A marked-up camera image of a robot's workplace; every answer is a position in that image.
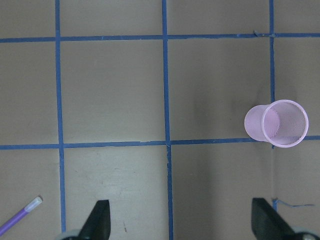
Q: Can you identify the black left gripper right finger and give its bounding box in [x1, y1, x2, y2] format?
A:
[251, 198, 300, 240]

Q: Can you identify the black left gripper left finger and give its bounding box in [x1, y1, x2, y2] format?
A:
[77, 200, 111, 240]

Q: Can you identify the purple pen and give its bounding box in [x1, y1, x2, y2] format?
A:
[0, 196, 43, 237]

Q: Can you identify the pink mesh pen cup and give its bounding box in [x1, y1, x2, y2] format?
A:
[244, 99, 309, 148]

